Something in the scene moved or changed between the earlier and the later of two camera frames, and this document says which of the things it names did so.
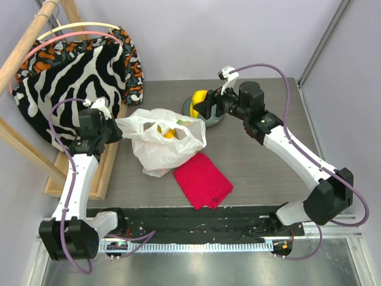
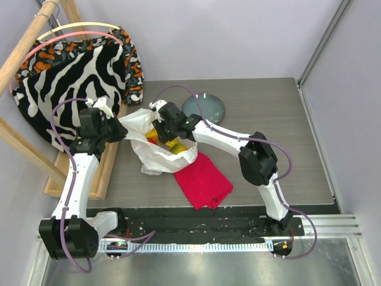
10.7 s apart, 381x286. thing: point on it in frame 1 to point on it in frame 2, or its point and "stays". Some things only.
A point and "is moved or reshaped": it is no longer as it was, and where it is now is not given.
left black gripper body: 108,131 stays
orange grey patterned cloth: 41,55 stays
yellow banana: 199,96 to 175,148
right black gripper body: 211,100 to 162,132
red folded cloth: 204,183 stays
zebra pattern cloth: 98,73 stays
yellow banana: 171,133 is moved or reshaped
